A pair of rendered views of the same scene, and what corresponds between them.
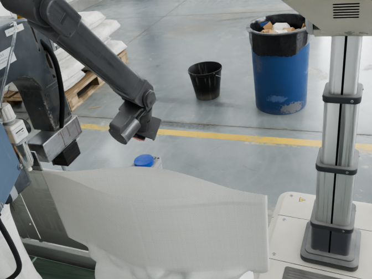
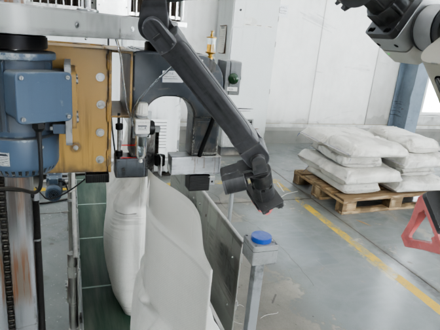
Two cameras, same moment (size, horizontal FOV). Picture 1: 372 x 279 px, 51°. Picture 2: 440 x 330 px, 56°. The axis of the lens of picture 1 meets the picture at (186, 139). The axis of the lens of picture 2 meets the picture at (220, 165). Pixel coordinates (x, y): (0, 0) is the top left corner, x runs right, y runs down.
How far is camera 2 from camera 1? 0.53 m
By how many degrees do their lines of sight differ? 42
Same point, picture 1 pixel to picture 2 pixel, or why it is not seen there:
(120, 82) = (227, 128)
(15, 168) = (63, 113)
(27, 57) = not seen: hidden behind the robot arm
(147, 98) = (253, 160)
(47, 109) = (193, 134)
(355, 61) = not seen: outside the picture
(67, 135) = (200, 165)
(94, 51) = (200, 84)
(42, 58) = not seen: hidden behind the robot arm
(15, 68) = (178, 88)
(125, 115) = (235, 168)
